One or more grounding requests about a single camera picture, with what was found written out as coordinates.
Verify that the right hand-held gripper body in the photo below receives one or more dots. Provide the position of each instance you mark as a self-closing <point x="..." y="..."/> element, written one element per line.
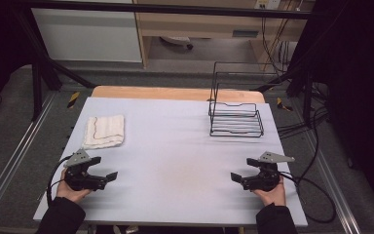
<point x="264" y="177"/>

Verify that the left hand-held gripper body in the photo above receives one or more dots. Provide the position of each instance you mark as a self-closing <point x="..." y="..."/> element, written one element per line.
<point x="79" y="178"/>

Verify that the white towel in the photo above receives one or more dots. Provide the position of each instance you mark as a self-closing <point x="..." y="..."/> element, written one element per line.
<point x="105" y="131"/>

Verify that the person's left hand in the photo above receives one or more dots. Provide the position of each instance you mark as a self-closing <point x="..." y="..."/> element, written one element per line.
<point x="69" y="194"/>

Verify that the person's right hand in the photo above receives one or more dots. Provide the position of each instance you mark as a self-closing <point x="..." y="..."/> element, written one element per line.
<point x="274" y="196"/>

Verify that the yellow black floor tape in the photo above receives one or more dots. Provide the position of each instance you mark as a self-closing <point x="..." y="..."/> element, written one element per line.
<point x="73" y="100"/>
<point x="284" y="105"/>

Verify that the pale blue table mat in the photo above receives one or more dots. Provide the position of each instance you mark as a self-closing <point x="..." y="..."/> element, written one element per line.
<point x="175" y="156"/>

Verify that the black metal stand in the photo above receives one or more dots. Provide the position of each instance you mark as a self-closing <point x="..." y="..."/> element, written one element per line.
<point x="307" y="94"/>
<point x="37" y="87"/>

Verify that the white cabinet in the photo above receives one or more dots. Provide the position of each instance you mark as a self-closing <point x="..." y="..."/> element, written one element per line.
<point x="87" y="35"/>

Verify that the chair base with casters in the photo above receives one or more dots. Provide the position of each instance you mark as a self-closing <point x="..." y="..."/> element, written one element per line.
<point x="177" y="40"/>

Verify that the light wooden desk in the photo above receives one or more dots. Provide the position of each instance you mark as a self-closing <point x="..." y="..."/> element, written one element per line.
<point x="201" y="22"/>

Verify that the white power outlet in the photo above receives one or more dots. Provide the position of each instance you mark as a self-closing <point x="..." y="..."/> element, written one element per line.
<point x="268" y="4"/>

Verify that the aluminium floor rail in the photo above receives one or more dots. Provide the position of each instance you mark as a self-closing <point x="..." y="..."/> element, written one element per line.
<point x="16" y="156"/>
<point x="332" y="182"/>

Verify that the black metal frame bar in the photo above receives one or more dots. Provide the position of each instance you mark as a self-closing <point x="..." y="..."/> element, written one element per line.
<point x="175" y="10"/>

